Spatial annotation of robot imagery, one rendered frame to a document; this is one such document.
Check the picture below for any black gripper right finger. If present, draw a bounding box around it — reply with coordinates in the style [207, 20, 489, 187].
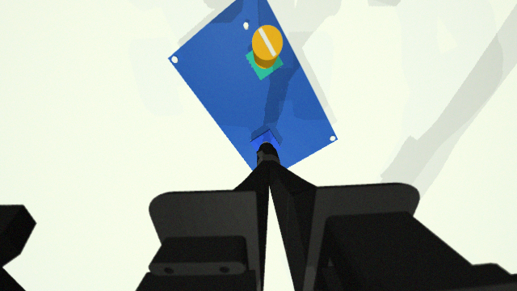
[268, 160, 420, 291]

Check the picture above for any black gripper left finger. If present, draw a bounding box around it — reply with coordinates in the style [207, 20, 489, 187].
[149, 160, 270, 291]

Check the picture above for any blue circuit board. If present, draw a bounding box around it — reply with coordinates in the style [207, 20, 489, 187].
[168, 0, 338, 171]

